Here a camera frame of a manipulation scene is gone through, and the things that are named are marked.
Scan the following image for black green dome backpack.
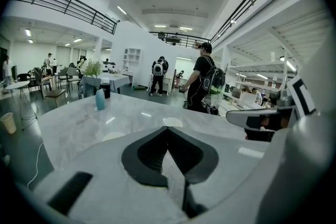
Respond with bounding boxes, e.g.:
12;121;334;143
201;60;226;95

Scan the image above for white console table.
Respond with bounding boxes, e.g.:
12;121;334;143
148;69;177;95

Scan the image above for round white side table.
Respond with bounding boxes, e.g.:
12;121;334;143
5;80;37;129

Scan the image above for white flower bouquet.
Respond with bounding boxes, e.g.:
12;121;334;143
79;58;104;90

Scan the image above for wooden seat chair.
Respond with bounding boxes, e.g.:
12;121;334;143
34;67;67;109

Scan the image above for table with blue cloth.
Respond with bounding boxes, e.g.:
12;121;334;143
80;72;131;99

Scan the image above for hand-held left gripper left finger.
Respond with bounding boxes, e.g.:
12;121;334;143
31;125;188;224

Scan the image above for white floor cable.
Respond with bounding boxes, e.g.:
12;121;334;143
26;142;45;189

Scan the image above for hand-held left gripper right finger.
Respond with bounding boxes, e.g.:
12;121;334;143
167;125;272;219

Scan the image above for cream waste bin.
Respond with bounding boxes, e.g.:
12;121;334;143
0;112;17;135

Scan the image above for white bookshelf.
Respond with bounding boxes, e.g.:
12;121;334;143
122;47;142;71

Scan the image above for black canister white lid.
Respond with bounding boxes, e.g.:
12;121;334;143
99;78;111;100

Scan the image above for black chair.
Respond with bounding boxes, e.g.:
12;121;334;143
58;67;81;92

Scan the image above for light blue vase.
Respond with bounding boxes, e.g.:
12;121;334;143
95;88;106;111

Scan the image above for white dome backpack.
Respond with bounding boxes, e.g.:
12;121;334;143
153;60;165;76

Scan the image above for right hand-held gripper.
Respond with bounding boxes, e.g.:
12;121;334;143
225;74;318;143

